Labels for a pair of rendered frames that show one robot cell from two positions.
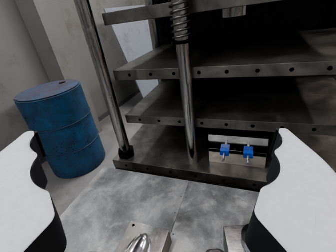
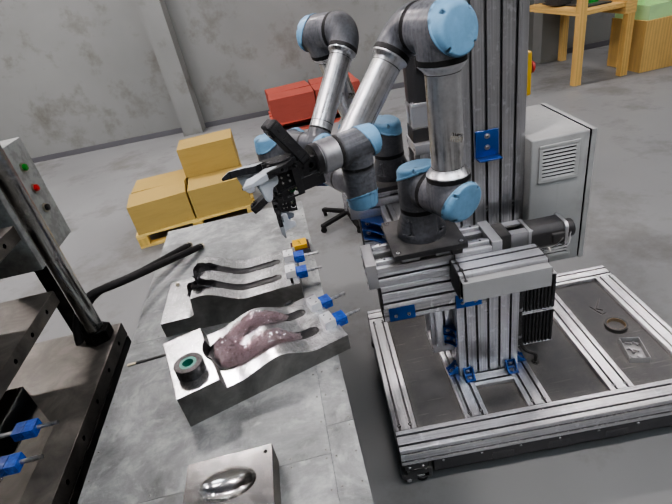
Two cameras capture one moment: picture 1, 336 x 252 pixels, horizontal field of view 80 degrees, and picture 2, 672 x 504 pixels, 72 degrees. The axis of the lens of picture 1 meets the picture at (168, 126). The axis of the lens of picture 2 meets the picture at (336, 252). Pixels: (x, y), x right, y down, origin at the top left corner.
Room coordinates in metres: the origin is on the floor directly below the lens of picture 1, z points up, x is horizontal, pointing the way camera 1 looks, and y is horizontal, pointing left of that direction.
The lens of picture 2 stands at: (0.36, 0.88, 1.78)
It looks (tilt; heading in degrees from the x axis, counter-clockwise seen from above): 31 degrees down; 243
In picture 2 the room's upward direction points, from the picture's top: 12 degrees counter-clockwise
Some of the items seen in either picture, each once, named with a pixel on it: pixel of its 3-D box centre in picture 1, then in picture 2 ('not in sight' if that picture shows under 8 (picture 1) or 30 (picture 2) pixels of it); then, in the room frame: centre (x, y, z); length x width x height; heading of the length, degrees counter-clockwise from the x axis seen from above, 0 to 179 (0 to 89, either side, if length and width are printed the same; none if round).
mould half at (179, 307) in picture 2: not in sight; (232, 284); (0.05, -0.58, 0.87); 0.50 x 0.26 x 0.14; 156
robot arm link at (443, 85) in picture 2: not in sight; (444, 120); (-0.45, 0.04, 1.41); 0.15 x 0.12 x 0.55; 87
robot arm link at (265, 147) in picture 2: not in sight; (268, 151); (-0.20, -0.52, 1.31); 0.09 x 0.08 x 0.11; 17
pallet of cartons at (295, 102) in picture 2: not in sight; (313, 102); (-2.89, -5.09, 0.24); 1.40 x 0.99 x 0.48; 151
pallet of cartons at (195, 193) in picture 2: not in sight; (189, 185); (-0.48, -3.35, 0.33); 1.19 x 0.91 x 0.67; 150
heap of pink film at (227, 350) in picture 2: not in sight; (253, 333); (0.12, -0.23, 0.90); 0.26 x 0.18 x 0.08; 173
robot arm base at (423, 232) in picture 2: not in sight; (420, 217); (-0.46, -0.10, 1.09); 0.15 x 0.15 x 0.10
